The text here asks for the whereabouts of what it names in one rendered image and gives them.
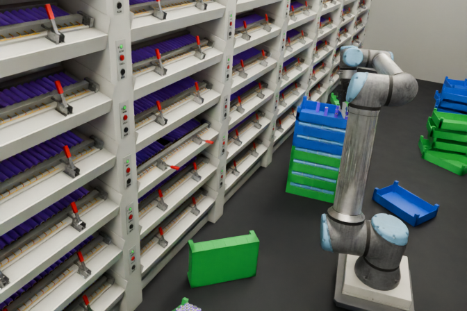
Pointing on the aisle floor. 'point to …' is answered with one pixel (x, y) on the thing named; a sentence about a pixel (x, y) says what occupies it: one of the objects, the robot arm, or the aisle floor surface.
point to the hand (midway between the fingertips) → (347, 116)
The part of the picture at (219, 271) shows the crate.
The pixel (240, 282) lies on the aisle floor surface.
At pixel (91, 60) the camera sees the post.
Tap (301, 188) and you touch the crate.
